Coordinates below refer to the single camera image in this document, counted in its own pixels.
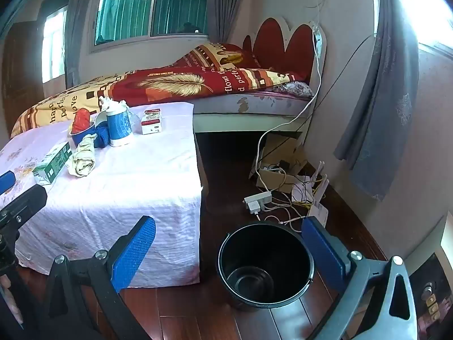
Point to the green glass window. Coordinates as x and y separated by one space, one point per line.
124 10

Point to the blue and white cup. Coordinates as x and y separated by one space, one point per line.
118 127

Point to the pale yellow cloth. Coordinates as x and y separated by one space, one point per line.
83 159

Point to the person's left hand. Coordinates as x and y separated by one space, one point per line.
12 304

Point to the red and white box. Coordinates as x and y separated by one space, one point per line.
151 125

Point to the dark panel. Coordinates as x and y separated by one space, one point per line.
430 290

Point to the pale pink tablecloth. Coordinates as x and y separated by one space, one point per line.
141 184

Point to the white tissue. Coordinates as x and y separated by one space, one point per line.
106 103

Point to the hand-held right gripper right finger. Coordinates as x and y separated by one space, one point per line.
324 255

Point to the white power strip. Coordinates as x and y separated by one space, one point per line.
260 197

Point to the grey curtain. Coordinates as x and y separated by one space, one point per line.
385 95
221 7
76 24

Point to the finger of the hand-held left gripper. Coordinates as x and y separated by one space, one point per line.
24 202
6 182

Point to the bed with grey sheet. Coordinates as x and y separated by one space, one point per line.
247 108

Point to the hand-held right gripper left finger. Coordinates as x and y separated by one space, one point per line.
134 251

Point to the black plastic bucket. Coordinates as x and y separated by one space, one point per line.
265 241

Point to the narrow bright window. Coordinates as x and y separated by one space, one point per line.
53 46

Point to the brown wooden door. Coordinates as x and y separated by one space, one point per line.
21 78

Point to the green and white box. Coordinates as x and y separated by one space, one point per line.
53 163

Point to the white charger plug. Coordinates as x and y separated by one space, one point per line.
254 208

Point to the small blue paper bowl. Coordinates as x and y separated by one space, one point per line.
79 138

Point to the grey floral cloth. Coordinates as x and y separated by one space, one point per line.
299 89

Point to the red and white headboard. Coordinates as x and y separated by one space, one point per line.
279 46

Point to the black power adapter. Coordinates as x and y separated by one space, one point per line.
284 164

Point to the blue cloth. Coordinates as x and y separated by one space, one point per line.
102 136

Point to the cardboard box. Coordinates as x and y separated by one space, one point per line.
272 180

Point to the white router with antennas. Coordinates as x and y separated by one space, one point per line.
318 212

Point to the red and yellow printed blanket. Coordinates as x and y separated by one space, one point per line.
159 85

